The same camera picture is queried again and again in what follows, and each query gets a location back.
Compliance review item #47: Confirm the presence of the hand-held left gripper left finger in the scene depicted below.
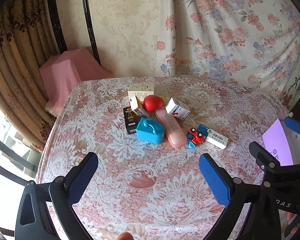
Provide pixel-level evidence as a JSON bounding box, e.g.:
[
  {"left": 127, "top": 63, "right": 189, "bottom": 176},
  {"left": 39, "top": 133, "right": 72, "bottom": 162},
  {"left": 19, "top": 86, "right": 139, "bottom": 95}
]
[{"left": 15, "top": 152, "right": 99, "bottom": 240}]

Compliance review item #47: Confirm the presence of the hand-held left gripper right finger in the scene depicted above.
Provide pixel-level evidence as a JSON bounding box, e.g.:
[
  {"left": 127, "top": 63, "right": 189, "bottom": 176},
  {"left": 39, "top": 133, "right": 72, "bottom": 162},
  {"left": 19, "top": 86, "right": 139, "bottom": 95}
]
[{"left": 199, "top": 154, "right": 267, "bottom": 240}]

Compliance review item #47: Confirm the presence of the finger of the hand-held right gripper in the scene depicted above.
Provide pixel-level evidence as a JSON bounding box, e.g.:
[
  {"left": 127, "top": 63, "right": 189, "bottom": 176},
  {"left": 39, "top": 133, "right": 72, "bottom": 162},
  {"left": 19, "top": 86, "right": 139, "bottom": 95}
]
[
  {"left": 249, "top": 141, "right": 280, "bottom": 180},
  {"left": 284, "top": 112, "right": 300, "bottom": 138}
]

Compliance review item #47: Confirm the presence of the purple white box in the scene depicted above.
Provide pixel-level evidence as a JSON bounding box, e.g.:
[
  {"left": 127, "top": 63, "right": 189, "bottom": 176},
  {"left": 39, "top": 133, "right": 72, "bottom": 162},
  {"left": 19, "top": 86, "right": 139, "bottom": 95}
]
[{"left": 262, "top": 119, "right": 300, "bottom": 167}]

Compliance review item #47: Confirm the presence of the pink pencil case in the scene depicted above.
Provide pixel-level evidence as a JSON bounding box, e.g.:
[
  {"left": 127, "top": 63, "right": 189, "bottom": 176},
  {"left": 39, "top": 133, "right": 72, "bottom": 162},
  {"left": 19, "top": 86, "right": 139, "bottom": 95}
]
[{"left": 155, "top": 109, "right": 187, "bottom": 148}]

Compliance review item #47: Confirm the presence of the white orange tissue pack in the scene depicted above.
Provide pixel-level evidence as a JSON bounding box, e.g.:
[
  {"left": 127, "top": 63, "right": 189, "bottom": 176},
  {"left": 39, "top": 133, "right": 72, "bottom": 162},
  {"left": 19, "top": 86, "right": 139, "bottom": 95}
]
[{"left": 129, "top": 95, "right": 150, "bottom": 118}]

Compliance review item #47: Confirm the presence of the cream cardboard box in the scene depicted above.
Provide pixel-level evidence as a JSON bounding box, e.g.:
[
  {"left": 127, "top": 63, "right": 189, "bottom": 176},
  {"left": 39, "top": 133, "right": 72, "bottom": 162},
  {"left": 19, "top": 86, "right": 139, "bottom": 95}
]
[{"left": 127, "top": 82, "right": 155, "bottom": 103}]

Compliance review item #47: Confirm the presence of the person's right hand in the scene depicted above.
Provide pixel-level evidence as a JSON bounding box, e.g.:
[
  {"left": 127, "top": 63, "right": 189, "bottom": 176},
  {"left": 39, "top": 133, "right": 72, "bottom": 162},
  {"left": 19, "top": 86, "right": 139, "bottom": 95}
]
[{"left": 286, "top": 211, "right": 300, "bottom": 239}]

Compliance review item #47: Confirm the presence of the white green flat box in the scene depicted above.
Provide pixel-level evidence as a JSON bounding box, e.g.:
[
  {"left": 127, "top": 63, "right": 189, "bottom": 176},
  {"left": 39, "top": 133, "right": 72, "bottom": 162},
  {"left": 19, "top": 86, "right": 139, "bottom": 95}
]
[{"left": 197, "top": 124, "right": 228, "bottom": 150}]

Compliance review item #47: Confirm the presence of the red blue toy car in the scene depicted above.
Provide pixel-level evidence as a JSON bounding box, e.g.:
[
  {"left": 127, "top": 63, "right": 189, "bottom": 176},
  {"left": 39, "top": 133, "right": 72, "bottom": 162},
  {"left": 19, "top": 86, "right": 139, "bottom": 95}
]
[{"left": 187, "top": 127, "right": 207, "bottom": 150}]

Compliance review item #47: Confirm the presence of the black box gold print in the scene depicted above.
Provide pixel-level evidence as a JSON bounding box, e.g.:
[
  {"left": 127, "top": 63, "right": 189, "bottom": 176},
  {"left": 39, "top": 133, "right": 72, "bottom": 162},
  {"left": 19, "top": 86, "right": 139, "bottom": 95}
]
[{"left": 122, "top": 107, "right": 142, "bottom": 135}]

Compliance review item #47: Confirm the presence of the blue plastic heart-shaped box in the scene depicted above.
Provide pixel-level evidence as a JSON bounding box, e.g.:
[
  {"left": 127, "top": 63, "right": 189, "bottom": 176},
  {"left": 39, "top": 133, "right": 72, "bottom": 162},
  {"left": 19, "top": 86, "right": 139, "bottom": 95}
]
[{"left": 136, "top": 117, "right": 165, "bottom": 145}]

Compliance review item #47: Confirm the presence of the white medicine box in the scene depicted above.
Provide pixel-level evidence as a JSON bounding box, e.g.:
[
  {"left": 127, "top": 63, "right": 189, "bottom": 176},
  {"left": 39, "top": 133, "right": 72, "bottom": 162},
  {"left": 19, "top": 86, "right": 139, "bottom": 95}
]
[{"left": 165, "top": 97, "right": 191, "bottom": 120}]

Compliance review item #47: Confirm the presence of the red heart-shaped ball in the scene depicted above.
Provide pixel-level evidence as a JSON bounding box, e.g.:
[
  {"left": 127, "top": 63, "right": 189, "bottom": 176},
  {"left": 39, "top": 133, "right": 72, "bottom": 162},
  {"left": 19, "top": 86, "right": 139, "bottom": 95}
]
[{"left": 143, "top": 95, "right": 165, "bottom": 112}]

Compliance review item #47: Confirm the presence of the pink cloth cover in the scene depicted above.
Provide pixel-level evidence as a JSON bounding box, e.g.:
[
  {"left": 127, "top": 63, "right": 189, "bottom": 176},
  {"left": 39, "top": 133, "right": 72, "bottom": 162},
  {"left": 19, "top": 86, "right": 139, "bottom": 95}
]
[{"left": 39, "top": 47, "right": 114, "bottom": 117}]

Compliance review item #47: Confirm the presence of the floral bedsheet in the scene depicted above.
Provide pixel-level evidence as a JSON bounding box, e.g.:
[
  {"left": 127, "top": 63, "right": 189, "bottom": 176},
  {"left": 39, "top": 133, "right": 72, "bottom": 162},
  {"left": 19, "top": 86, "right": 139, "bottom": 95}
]
[{"left": 155, "top": 0, "right": 300, "bottom": 108}]

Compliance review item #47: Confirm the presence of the beige patterned curtain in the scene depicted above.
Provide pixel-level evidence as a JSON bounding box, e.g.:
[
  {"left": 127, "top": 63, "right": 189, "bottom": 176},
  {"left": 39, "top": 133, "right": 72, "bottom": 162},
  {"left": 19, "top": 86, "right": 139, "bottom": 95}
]
[{"left": 0, "top": 0, "right": 65, "bottom": 153}]

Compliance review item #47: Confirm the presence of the black window frame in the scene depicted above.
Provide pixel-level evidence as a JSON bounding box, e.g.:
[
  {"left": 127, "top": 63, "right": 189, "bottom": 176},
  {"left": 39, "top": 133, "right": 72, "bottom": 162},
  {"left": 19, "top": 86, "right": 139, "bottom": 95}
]
[{"left": 0, "top": 130, "right": 40, "bottom": 188}]

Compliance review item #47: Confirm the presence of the black metal bed frame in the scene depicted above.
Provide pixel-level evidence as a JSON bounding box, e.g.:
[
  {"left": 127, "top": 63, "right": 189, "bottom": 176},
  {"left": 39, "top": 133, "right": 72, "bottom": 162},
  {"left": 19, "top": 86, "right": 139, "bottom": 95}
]
[{"left": 45, "top": 0, "right": 102, "bottom": 65}]

